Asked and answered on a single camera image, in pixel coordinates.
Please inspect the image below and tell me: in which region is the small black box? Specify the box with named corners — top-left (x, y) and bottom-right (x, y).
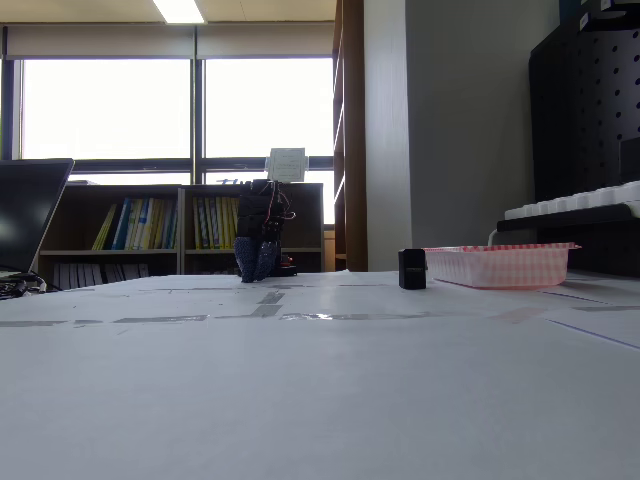
top-left (398, 248), bottom-right (428, 290)

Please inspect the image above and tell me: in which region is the low wooden bookshelf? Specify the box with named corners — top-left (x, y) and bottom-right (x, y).
top-left (37, 184), bottom-right (184, 291)
top-left (179, 182), bottom-right (325, 277)

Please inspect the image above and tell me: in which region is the white paper sign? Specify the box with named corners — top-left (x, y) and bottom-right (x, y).
top-left (264, 146), bottom-right (310, 184)

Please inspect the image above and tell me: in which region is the tall brown wooden shelf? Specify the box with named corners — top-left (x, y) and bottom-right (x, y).
top-left (331, 0), bottom-right (369, 273)

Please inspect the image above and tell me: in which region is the blue book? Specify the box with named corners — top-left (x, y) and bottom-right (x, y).
top-left (111, 197), bottom-right (133, 251)

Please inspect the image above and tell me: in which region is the leaning yellow book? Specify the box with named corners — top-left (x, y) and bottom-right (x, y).
top-left (91, 203), bottom-right (118, 251)

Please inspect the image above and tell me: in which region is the beige roller blind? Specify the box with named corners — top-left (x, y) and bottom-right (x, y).
top-left (2, 24), bottom-right (197, 61)
top-left (194, 22), bottom-right (335, 59)

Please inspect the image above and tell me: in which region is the ceiling light panel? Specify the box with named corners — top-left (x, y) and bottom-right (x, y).
top-left (152, 0), bottom-right (206, 25)

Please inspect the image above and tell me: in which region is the dark laptop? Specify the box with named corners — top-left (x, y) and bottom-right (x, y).
top-left (0, 158), bottom-right (76, 301)

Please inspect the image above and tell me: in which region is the red white checkered tray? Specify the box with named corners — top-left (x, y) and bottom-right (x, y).
top-left (422, 242), bottom-right (583, 291)

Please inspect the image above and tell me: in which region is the black shelf board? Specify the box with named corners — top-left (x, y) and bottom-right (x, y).
top-left (496, 202), bottom-right (640, 234)

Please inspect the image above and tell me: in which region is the white power strip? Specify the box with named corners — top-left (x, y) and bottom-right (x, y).
top-left (503, 180), bottom-right (640, 221)

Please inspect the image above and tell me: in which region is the black pegboard panel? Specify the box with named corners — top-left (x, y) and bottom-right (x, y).
top-left (528, 22), bottom-right (640, 279)

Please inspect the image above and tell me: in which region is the dark labelled storage box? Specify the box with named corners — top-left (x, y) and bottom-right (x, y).
top-left (557, 0), bottom-right (640, 32)

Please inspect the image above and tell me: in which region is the window with dark frame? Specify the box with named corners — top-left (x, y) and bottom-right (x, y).
top-left (0, 55), bottom-right (335, 226)

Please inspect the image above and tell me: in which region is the dark cable bundle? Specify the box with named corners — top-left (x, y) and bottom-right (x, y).
top-left (0, 272), bottom-right (49, 301)

